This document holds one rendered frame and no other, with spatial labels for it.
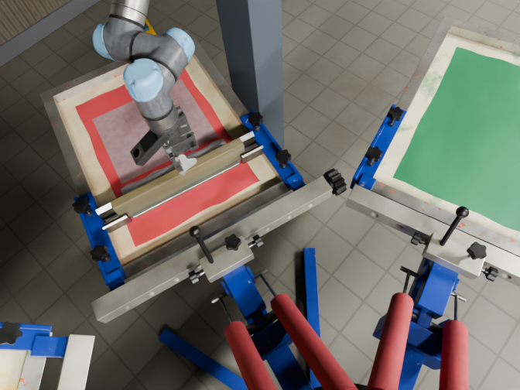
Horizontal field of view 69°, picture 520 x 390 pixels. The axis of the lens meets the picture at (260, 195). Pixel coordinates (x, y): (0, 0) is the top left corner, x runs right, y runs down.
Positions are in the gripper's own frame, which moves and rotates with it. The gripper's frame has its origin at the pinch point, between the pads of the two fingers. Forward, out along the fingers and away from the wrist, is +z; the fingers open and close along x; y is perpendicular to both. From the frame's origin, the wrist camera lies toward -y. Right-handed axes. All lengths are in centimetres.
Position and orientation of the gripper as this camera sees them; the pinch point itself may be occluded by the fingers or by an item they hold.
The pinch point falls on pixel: (176, 167)
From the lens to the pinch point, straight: 108.8
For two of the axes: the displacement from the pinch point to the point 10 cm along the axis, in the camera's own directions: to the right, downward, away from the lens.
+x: -4.9, -7.6, 4.2
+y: 8.7, -4.7, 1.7
